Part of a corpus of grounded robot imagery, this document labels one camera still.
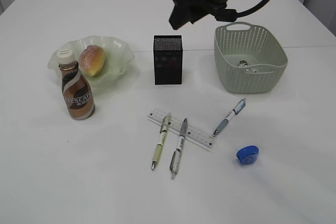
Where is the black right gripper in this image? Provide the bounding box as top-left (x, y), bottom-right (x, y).
top-left (169, 0), bottom-right (238, 30)

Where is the paper ball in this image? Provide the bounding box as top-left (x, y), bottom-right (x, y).
top-left (238, 60), bottom-right (258, 73)

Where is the sugared bread roll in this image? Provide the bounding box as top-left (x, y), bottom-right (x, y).
top-left (79, 45), bottom-right (106, 77)

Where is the clear plastic ruler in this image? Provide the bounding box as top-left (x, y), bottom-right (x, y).
top-left (147, 108), bottom-right (216, 153)

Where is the brown Nescafe coffee bottle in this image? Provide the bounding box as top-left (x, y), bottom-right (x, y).
top-left (57, 49), bottom-right (95, 120)

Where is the blue pencil sharpener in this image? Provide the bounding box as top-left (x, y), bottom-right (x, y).
top-left (236, 145), bottom-right (259, 165)

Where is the black mesh pen holder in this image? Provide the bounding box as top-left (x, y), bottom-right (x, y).
top-left (153, 35), bottom-right (183, 85)

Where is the pale green plastic basket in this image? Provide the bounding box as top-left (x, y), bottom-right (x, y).
top-left (214, 22), bottom-right (288, 94)

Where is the blue white pen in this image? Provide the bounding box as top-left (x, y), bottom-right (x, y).
top-left (212, 98), bottom-right (246, 137)

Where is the cream barrel pen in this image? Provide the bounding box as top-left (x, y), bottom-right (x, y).
top-left (151, 113), bottom-right (171, 171)

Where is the grey white clear pen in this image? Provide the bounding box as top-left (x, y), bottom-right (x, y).
top-left (170, 118), bottom-right (188, 179)

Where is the frosted green glass bowl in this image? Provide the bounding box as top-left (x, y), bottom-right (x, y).
top-left (47, 35), bottom-right (135, 88)

